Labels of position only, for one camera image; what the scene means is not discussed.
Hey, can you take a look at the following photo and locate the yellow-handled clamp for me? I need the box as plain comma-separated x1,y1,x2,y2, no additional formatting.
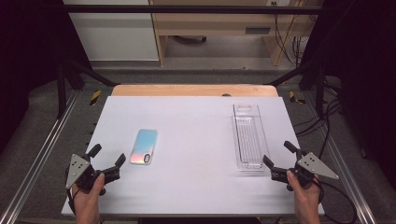
90,90,103,107
289,91,307,105

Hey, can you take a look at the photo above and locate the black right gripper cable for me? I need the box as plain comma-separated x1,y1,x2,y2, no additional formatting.
311,175,359,224

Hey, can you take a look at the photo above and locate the wooden table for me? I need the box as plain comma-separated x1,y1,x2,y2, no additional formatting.
111,83,279,98

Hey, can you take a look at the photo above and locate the white work sheet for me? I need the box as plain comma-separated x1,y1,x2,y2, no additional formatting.
61,95,325,217

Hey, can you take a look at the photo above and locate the clear plastic box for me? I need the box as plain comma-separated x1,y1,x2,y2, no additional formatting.
232,103,271,173

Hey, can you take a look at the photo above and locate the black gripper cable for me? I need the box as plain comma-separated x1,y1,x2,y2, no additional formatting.
311,175,359,224
64,186,78,217

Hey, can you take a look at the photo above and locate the person's left hand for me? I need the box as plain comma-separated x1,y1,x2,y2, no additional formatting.
71,173,106,217

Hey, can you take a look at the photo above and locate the grey desk label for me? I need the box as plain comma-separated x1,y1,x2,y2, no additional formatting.
245,26,272,35

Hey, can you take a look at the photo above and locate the white cabinet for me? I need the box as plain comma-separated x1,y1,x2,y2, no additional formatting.
63,0,160,62

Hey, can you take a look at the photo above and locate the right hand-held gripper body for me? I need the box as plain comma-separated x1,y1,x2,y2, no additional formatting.
286,150,340,192

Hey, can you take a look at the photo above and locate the person's right hand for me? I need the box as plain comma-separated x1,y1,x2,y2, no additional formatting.
286,170,322,217

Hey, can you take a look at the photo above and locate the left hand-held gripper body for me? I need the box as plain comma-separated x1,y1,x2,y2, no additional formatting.
64,152,108,197

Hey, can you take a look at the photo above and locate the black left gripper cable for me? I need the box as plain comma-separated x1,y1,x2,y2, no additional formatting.
64,186,78,217

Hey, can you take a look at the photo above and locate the black floor cable bundle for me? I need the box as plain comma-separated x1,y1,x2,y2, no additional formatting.
293,78,344,175

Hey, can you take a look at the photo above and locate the yellow-handled clamp right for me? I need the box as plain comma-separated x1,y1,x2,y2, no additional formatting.
289,91,307,105

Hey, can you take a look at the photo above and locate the yellow-handled clamp left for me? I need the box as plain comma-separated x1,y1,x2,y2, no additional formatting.
90,90,103,107

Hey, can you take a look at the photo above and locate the hanging cable bundle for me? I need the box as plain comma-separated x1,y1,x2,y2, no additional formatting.
273,2,314,67

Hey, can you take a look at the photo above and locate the iridescent phone case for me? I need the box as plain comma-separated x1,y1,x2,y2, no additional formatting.
129,129,159,165

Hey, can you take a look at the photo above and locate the aluminium floor rail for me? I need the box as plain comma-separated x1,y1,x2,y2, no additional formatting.
302,91,378,224
0,90,80,224

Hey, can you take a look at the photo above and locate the light wooden desk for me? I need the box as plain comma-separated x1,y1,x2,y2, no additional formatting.
148,0,322,67

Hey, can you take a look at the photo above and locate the black horizontal frame bar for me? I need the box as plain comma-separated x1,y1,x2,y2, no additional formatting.
40,4,325,15

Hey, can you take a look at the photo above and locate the black curtain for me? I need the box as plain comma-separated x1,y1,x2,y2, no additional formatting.
0,0,92,155
300,0,396,183

